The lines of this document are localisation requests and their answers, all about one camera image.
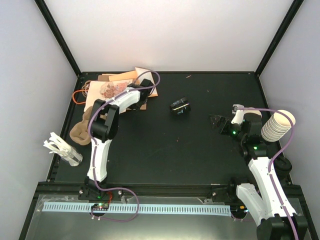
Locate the printed white paper bag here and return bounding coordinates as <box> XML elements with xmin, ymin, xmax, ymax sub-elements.
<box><xmin>72</xmin><ymin>79</ymin><xmax>133</xmax><ymax>112</ymax></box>

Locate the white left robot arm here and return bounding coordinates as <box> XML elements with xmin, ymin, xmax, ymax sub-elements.
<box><xmin>84</xmin><ymin>79</ymin><xmax>155</xmax><ymax>200</ymax></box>

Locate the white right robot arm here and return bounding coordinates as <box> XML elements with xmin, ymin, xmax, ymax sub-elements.
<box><xmin>209</xmin><ymin>111</ymin><xmax>308</xmax><ymax>240</ymax></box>

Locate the single paper coffee cup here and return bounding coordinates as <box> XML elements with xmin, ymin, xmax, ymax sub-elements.
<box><xmin>243</xmin><ymin>109</ymin><xmax>262</xmax><ymax>125</ymax></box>

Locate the black coffee cup lid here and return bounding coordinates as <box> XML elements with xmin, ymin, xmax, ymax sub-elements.
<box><xmin>169</xmin><ymin>97</ymin><xmax>191</xmax><ymax>116</ymax></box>

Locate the orange kraft paper bag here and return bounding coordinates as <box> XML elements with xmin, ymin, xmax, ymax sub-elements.
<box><xmin>109</xmin><ymin>67</ymin><xmax>156</xmax><ymax>98</ymax></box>

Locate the brown kraft paper bag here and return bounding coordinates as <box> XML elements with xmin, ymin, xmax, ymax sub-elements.
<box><xmin>94</xmin><ymin>83</ymin><xmax>149</xmax><ymax>113</ymax></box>

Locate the stack of paper cups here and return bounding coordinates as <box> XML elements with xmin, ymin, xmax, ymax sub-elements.
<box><xmin>261</xmin><ymin>109</ymin><xmax>296</xmax><ymax>143</ymax></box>

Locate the stack of black lids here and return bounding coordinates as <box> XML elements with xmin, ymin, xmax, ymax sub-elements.
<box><xmin>273</xmin><ymin>155</ymin><xmax>293</xmax><ymax>178</ymax></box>

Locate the brown pulp cup carrier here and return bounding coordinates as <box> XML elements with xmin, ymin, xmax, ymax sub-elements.
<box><xmin>69</xmin><ymin>106</ymin><xmax>93</xmax><ymax>146</ymax></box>

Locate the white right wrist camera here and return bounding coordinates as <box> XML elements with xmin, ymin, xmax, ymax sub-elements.
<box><xmin>231</xmin><ymin>104</ymin><xmax>246</xmax><ymax>126</ymax></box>

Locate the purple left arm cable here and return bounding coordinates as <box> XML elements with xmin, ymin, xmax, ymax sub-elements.
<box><xmin>87</xmin><ymin>70</ymin><xmax>162</xmax><ymax>223</ymax></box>

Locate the white slotted cable rail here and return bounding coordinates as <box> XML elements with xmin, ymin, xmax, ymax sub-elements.
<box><xmin>42</xmin><ymin>202</ymin><xmax>232</xmax><ymax>217</ymax></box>

